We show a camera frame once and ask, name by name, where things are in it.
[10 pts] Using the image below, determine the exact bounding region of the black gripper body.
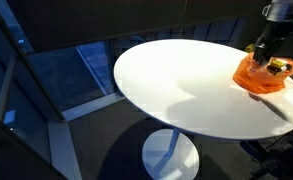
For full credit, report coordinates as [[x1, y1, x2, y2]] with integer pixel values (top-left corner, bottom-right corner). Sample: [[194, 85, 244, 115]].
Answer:
[[253, 20, 293, 54]]

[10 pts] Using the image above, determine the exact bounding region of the yellow capped dark bottle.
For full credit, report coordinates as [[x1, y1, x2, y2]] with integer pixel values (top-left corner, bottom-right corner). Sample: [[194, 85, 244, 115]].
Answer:
[[266, 58, 293, 76]]

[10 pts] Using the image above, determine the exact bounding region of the orange plastic bag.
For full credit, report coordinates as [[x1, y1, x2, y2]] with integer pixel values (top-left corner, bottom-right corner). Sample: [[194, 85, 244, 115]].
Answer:
[[232, 51, 293, 95]]

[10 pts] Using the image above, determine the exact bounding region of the yellow object behind table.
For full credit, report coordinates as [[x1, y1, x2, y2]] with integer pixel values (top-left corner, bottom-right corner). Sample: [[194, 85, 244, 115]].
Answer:
[[244, 43, 256, 54]]

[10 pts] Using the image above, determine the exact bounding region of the dark equipment under table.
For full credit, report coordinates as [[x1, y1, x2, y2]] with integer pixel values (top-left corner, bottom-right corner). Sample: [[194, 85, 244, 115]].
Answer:
[[239, 133, 293, 180]]

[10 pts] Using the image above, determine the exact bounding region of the white round table base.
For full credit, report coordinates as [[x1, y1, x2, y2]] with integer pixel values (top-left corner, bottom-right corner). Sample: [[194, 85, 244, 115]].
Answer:
[[141, 128, 200, 180]]

